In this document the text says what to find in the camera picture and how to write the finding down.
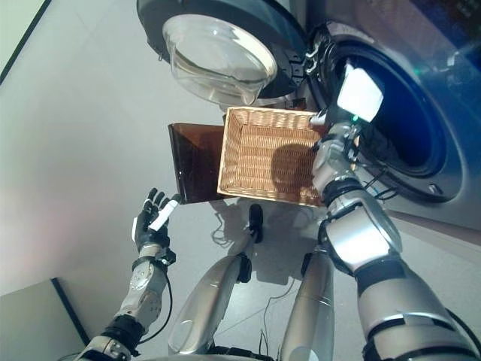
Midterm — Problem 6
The brown acrylic stand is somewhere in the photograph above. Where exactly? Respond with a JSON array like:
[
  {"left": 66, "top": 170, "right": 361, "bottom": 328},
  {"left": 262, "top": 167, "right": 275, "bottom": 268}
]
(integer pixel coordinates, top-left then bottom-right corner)
[{"left": 168, "top": 98, "right": 307, "bottom": 205}]

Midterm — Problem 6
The silver right robot leg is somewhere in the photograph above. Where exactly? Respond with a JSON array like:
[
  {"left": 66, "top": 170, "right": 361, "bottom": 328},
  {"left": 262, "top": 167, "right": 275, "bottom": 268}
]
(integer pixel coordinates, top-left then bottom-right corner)
[{"left": 280, "top": 247, "right": 335, "bottom": 361}]

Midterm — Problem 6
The rectangular wicker laundry basket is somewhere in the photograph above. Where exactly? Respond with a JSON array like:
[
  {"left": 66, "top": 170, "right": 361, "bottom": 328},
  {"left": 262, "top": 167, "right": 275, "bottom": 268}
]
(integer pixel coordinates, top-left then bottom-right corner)
[{"left": 216, "top": 106, "right": 328, "bottom": 208}]

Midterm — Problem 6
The grey washing machine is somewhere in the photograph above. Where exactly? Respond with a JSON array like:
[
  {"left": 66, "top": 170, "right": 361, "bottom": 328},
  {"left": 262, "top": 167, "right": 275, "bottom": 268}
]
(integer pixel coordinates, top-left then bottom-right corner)
[{"left": 300, "top": 0, "right": 481, "bottom": 232}]

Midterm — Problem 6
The silver robot leg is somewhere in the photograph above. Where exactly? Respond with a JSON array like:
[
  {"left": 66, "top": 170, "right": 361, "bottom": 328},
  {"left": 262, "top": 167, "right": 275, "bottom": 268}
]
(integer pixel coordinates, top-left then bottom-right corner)
[
  {"left": 168, "top": 204, "right": 265, "bottom": 356},
  {"left": 280, "top": 247, "right": 335, "bottom": 361}
]

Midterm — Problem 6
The silver left robot leg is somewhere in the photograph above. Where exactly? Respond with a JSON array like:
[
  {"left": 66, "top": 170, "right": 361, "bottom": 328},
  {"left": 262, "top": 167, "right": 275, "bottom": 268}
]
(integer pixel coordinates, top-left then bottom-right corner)
[{"left": 168, "top": 204, "right": 265, "bottom": 356}]

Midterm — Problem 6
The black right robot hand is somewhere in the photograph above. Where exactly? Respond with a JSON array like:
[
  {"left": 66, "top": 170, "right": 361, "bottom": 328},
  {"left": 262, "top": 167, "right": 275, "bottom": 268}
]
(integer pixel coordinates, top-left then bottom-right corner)
[{"left": 310, "top": 62, "right": 386, "bottom": 131}]

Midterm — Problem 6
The round glass washing machine door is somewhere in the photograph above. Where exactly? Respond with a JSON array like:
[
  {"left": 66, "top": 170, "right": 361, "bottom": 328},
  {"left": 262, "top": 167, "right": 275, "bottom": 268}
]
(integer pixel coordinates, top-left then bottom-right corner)
[{"left": 135, "top": 0, "right": 313, "bottom": 105}]

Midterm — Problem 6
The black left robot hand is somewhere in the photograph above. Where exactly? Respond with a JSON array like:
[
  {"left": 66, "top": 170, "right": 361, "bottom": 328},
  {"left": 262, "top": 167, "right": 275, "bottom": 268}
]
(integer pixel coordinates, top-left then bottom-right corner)
[{"left": 132, "top": 187, "right": 182, "bottom": 253}]

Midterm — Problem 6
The thin coiled floor cable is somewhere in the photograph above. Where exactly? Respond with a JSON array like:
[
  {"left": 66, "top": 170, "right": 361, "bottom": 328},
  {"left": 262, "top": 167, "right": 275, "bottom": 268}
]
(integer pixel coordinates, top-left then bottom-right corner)
[{"left": 210, "top": 221, "right": 241, "bottom": 249}]

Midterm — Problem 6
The white box with dark edge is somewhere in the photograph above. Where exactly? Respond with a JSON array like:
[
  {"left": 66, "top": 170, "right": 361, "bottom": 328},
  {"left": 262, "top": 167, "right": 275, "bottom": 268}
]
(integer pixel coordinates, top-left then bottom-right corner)
[{"left": 0, "top": 277, "right": 91, "bottom": 361}]

